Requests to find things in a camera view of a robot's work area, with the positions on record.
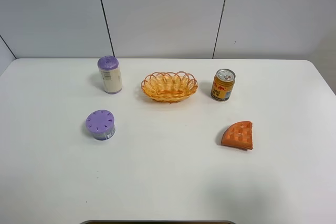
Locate orange waffle slice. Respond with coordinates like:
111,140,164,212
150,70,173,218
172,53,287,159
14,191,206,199
221,121,253,150

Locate orange woven basket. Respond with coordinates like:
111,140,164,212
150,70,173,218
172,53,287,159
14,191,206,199
141,71,198,103

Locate gold energy drink can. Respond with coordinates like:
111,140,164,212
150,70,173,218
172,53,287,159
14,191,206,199
211,69,236,101

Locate tall purple-capped white canister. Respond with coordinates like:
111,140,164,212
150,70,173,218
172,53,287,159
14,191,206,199
97,56,122,94

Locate short purple round container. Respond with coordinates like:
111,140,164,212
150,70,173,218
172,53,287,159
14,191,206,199
85,110,116,141

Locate dark robot head edge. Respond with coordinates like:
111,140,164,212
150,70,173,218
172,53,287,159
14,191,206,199
81,220,235,224

